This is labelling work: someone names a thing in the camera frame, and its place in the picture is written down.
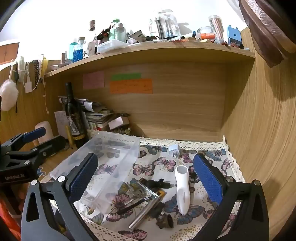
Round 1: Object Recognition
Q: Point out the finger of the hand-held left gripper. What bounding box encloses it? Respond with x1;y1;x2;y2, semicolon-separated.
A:
7;136;66;164
0;127;47;153

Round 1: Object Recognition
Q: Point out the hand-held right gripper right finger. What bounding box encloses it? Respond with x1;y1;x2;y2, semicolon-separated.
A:
193;153;270;241

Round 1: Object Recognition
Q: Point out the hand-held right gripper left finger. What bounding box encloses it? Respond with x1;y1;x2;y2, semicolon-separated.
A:
21;152;99;241

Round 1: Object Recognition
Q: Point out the white fabric shaver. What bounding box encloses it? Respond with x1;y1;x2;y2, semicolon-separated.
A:
174;165;191;215

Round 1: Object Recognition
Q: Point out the clear plastic box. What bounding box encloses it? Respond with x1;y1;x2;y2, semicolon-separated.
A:
50;132;141;209

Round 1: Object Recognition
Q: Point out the small black object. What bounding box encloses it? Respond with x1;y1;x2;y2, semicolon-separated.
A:
148;178;172;189

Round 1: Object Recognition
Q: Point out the thin black pen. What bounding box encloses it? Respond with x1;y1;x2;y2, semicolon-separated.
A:
117;197;152;215

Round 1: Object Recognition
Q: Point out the small bronze bell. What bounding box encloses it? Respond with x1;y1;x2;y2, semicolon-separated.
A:
157;214;174;229

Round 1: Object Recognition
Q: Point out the silver metal tube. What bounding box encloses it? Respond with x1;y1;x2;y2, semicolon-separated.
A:
128;195;160;230

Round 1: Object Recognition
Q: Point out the cream cylindrical tumbler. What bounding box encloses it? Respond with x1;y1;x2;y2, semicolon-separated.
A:
34;121;52;147

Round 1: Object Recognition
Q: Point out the handwritten white note paper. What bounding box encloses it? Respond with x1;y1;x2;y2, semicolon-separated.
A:
54;111;68;136

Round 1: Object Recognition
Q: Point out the dark wine bottle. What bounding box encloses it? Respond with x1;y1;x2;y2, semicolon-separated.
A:
64;82;89;149

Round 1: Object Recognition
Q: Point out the white plug adapter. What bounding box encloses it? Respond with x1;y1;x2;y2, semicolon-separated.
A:
169;145;181;158

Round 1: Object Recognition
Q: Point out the white fluffy pom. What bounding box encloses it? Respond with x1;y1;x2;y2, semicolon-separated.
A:
0;80;19;111

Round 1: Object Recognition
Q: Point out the butterfly print lace cloth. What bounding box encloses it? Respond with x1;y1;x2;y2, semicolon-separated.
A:
40;130;245;241

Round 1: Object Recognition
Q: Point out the orange clothing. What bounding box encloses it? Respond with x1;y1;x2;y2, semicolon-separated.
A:
0;199;22;241

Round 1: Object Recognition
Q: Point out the stack of books and papers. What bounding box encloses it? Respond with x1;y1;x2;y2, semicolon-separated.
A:
59;96;114;133

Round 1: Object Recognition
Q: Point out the pile of small trinkets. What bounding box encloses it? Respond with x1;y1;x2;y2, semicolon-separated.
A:
113;126;133;135

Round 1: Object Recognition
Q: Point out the black patterned headband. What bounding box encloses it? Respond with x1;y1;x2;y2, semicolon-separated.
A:
31;60;42;91

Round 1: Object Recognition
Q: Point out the pale folded card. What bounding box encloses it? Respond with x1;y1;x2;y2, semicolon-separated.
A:
108;116;130;130

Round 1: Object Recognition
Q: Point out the pink sticky note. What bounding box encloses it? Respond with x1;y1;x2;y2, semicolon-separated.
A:
83;71;105;90

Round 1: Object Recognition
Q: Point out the blue liquid bottle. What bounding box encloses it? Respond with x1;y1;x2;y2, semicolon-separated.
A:
72;43;84;63

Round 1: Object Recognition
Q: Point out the orange sticky note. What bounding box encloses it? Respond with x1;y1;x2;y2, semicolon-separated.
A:
110;79;153;94

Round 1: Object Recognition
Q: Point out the green sticky note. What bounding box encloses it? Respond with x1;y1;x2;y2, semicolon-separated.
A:
111;73;142;81

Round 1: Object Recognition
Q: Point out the white mug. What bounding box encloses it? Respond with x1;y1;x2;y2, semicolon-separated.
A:
86;42;97;57

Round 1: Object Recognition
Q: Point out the clear lidded container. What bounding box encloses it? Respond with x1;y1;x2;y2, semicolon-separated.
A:
97;39;129;54

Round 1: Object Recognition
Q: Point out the corked glass bottle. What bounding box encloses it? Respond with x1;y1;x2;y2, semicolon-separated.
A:
88;20;98;42

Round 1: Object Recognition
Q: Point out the green capped bottle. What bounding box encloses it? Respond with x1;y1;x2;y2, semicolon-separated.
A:
109;19;121;40

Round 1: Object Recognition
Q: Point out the wooden shelf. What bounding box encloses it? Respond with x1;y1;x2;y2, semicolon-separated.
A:
44;40;256;78

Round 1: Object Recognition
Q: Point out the blue plastic holder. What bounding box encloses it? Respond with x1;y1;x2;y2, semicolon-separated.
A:
227;25;242;46

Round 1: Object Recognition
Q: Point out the short glass cup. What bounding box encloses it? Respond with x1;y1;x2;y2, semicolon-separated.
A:
197;27;214;39

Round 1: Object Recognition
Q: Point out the glass jar of sticks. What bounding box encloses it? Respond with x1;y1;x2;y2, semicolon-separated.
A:
209;15;226;43

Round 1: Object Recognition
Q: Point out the clear acrylic brush organizer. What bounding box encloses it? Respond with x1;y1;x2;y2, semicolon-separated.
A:
148;10;181;39

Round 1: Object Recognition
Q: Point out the brown curtain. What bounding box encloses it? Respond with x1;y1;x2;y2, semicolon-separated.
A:
238;0;296;69

